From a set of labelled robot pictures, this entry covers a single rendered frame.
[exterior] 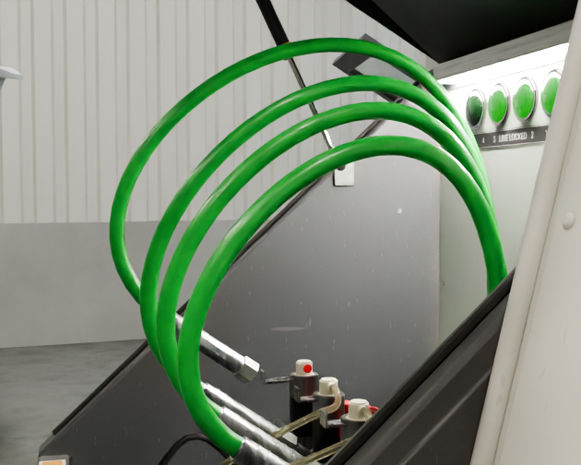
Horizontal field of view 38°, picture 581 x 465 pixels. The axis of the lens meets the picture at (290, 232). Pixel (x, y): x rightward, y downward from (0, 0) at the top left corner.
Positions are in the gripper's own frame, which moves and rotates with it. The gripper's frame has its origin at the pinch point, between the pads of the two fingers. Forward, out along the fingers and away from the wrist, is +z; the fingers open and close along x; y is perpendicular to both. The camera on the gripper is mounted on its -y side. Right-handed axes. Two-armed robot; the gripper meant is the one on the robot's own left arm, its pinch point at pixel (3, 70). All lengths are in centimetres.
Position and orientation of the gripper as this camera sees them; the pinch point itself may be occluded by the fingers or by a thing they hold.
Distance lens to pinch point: 136.0
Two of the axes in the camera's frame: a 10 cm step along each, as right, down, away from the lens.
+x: 7.2, 1.7, -6.7
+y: -1.0, 9.8, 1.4
